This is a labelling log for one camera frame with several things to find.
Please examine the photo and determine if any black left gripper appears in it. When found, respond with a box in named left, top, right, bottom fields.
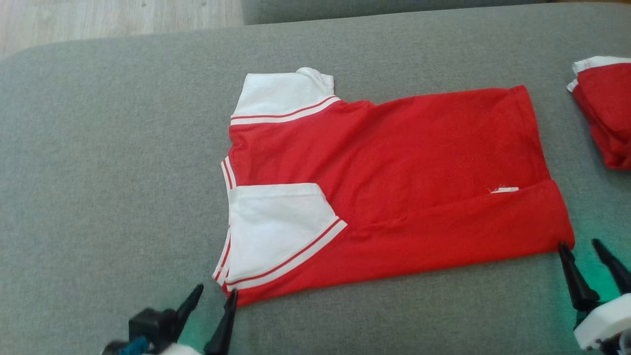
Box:
left=101, top=284, right=239, bottom=355

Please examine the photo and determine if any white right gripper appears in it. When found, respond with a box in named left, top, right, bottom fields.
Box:
left=559, top=239, right=631, bottom=351

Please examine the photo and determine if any large grey sofa ottoman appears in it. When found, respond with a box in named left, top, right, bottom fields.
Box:
left=0, top=2, right=631, bottom=355

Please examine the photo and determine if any red white sports shirt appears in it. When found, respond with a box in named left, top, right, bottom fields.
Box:
left=212, top=67, right=576, bottom=307

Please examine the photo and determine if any grey sofa seat cushion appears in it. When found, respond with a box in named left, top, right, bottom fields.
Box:
left=241, top=0, right=631, bottom=26

